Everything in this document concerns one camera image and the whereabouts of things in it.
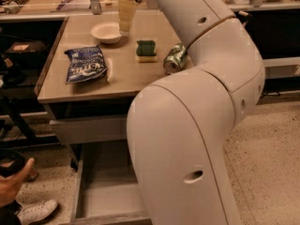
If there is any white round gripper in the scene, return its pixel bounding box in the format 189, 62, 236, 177
118, 0, 136, 36

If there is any green and yellow sponge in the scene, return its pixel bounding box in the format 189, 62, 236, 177
135, 40, 158, 63

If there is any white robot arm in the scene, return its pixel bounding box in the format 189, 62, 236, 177
127, 0, 265, 225

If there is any grey drawer cabinet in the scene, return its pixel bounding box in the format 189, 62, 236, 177
37, 10, 180, 167

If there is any closed grey top drawer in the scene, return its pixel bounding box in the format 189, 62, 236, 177
50, 114, 127, 145

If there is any open grey middle drawer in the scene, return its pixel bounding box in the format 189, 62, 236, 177
69, 140, 152, 225

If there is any person's hand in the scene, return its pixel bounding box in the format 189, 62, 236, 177
0, 157, 35, 207

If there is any white paper bowl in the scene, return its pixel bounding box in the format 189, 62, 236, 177
91, 22, 122, 44

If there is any blue chip bag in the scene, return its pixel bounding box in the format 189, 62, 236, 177
64, 46, 108, 83

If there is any green soda can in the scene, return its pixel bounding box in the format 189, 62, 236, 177
163, 43, 188, 74

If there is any white rod with black tip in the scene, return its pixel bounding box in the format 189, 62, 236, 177
238, 10, 252, 25

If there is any plastic bottle on floor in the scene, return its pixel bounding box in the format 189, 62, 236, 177
25, 168, 39, 182

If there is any black object in hand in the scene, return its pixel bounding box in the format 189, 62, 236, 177
0, 149, 25, 177

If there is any white sneaker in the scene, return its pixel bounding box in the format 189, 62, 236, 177
16, 200, 59, 225

